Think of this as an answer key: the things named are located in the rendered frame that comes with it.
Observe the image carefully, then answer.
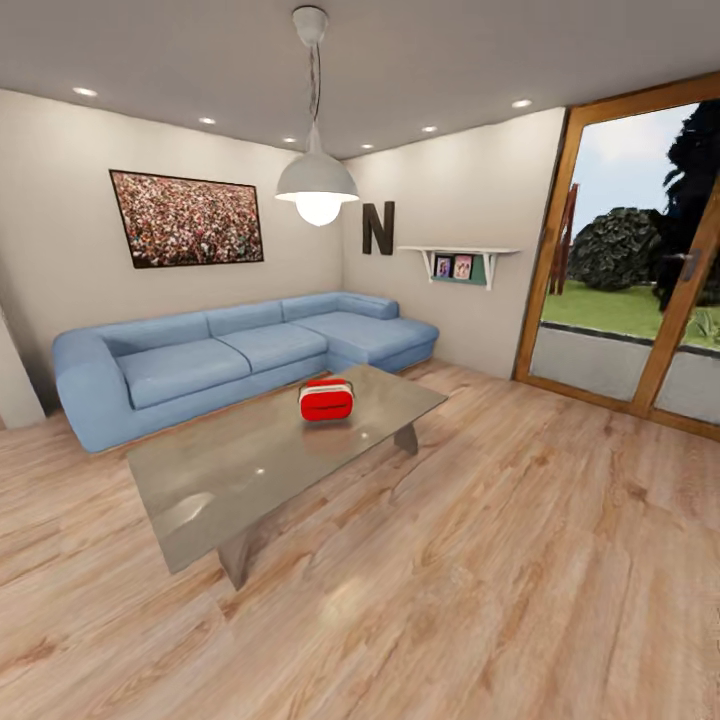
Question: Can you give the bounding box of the radio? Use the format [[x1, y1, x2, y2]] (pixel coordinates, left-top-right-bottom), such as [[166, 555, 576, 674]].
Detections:
[[297, 379, 355, 421]]

